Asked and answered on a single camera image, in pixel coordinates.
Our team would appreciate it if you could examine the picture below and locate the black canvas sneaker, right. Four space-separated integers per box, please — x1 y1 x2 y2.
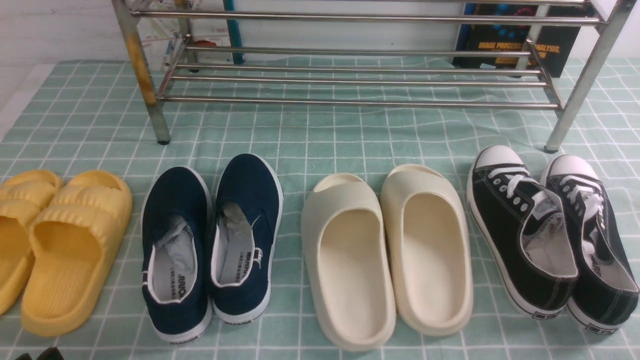
541 154 639 335

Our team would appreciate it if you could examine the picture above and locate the teal pole behind rack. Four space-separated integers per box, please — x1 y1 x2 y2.
222 0 245 65

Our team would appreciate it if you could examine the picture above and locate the green checked tablecloth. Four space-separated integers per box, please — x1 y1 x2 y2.
1 61 639 360

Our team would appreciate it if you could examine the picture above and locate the cream slide, right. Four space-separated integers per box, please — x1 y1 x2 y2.
381 164 474 337

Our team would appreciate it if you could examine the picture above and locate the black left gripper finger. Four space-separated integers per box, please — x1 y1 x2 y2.
15 352 32 360
36 347 65 360

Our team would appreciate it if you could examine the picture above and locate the cream slide,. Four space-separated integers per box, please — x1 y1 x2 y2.
301 173 397 353
381 164 474 337

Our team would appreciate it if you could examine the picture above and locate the cream slide, left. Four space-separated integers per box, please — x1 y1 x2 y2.
301 173 397 353

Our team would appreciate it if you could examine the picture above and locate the dark image processing book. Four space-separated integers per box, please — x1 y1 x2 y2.
452 3 580 78

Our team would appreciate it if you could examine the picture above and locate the yellow slide, inner right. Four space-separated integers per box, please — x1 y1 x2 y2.
21 170 133 337

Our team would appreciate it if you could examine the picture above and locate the steel shoe rack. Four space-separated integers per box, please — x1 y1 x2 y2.
112 0 636 154

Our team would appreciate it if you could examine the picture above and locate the navy slip-on shoe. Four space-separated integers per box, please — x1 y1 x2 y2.
140 166 213 345
207 153 284 325

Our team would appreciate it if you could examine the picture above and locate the yellow slide, outer left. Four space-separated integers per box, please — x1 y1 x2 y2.
0 170 63 315

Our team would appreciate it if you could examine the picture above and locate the black canvas sneaker, left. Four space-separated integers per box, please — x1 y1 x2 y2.
466 145 579 320

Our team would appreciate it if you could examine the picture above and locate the yellow slide,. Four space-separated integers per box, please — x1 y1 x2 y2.
21 170 133 337
0 170 63 315

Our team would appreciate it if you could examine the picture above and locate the black canvas sneaker,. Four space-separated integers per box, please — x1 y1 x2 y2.
466 145 579 320
541 154 639 335

